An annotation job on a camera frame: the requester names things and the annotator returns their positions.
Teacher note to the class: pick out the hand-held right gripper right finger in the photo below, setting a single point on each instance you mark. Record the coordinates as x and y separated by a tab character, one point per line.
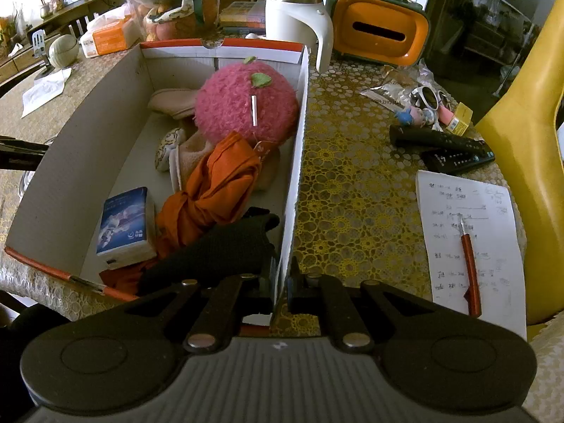
294	291

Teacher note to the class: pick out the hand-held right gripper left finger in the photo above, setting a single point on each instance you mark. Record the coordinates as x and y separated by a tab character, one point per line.
269	291

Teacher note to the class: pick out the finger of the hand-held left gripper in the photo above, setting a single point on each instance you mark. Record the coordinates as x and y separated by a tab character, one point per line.
22	145
17	162

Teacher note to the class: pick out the dark cloth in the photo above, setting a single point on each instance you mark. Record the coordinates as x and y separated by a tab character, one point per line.
220	246

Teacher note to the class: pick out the white cardboard box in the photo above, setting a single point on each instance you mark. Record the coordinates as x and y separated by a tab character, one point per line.
88	150

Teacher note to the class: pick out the blue tissue packet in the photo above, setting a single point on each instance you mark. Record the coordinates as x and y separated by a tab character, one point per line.
125	224

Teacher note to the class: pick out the orange cloth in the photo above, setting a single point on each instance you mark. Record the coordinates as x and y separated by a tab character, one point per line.
220	172

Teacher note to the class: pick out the patterned cream pouch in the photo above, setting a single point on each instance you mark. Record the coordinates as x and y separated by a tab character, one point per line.
167	150

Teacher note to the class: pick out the small white cup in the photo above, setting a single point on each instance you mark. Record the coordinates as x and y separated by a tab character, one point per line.
25	183

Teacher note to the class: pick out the crumpled white paper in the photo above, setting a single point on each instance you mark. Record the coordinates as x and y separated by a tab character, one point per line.
44	92

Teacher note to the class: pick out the round ribbed ceramic jar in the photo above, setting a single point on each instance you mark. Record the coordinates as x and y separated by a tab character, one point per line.
64	50

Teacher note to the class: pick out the grey phone stand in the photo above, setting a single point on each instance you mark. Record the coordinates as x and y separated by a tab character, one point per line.
38	42

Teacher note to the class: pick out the dark wooden chair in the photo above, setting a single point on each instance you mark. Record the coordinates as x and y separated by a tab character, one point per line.
81	26

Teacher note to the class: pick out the orange white tissue pack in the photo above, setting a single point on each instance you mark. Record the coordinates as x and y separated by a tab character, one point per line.
110	37

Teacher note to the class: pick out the beige plush slipper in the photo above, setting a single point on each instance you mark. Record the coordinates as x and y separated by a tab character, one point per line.
194	150
169	101

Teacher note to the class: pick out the red pen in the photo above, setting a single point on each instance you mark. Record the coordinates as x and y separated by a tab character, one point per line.
469	260

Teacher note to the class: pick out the pink plush apple toy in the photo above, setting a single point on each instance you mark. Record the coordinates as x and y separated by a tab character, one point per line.
233	105

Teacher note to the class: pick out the plastic bag of fruit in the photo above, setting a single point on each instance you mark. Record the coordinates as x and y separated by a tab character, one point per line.
176	22

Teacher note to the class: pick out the white handwritten paper sheet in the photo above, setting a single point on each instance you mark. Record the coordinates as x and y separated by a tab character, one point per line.
493	251

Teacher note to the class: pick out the black remote control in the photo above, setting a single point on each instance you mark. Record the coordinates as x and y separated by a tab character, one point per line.
436	139
458	161

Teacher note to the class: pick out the small pig figurine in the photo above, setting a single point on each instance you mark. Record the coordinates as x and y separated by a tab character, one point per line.
409	116

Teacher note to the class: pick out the silver foil packet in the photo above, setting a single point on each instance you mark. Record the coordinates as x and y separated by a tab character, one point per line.
387	92

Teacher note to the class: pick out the small pink eraser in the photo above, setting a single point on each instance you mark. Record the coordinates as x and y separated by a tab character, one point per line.
445	116

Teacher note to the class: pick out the white sunglasses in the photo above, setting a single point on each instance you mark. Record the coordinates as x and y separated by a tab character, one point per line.
429	97

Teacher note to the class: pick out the small yellow box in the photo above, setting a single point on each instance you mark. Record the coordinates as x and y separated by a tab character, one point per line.
460	119

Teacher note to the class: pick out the stack of colourful books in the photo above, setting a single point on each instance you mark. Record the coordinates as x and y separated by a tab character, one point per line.
242	13

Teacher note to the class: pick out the white electric kettle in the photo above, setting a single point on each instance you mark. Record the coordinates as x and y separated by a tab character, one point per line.
286	22

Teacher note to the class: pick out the yellow giraffe figure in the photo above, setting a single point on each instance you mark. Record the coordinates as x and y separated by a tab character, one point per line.
524	141

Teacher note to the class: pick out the orange green desk organizer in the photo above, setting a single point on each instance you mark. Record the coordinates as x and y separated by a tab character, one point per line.
352	17

